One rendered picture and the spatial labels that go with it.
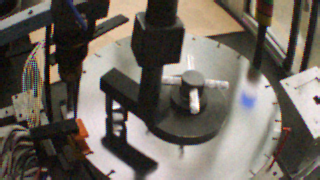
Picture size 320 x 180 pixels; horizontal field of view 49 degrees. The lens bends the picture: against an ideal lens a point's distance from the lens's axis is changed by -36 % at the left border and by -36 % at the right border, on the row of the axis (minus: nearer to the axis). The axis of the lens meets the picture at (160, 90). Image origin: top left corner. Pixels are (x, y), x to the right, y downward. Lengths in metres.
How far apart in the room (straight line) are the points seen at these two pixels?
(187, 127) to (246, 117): 0.10
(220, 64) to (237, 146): 0.17
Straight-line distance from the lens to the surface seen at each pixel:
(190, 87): 0.62
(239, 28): 1.21
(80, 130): 0.59
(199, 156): 0.61
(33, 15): 0.69
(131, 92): 0.58
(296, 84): 0.86
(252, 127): 0.66
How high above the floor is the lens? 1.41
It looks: 43 degrees down
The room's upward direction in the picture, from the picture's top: 8 degrees clockwise
